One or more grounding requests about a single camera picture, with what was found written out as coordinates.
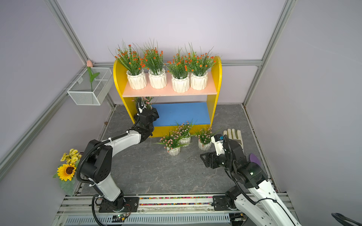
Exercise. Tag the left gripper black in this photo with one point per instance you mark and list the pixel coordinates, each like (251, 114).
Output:
(155, 114)

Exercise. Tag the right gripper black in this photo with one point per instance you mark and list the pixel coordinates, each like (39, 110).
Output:
(209, 155)

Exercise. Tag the pink plant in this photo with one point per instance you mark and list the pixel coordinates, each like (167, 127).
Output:
(146, 100)
(184, 133)
(172, 142)
(204, 136)

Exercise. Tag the orange plant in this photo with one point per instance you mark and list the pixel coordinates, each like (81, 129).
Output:
(198, 65)
(128, 56)
(154, 63)
(178, 68)

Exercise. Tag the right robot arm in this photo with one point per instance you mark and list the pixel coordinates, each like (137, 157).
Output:
(253, 193)

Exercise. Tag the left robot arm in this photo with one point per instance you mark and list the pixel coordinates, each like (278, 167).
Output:
(95, 164)

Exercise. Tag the yellow rack pink blue shelves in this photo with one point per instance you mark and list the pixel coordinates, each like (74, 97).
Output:
(201, 114)

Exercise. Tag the beige gardening glove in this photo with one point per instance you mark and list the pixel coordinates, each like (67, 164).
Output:
(234, 135)

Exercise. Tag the purple garden trowel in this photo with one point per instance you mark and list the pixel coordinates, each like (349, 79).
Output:
(254, 159)

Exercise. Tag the white mesh hanging basket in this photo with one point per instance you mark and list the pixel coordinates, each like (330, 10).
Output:
(80, 91)

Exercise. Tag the pink artificial tulip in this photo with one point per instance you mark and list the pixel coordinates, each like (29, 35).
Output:
(92, 75)

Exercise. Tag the yellow sunflower bouquet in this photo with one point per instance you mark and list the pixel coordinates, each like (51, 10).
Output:
(66, 172)

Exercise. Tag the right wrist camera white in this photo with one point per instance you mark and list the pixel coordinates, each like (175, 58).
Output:
(217, 140)

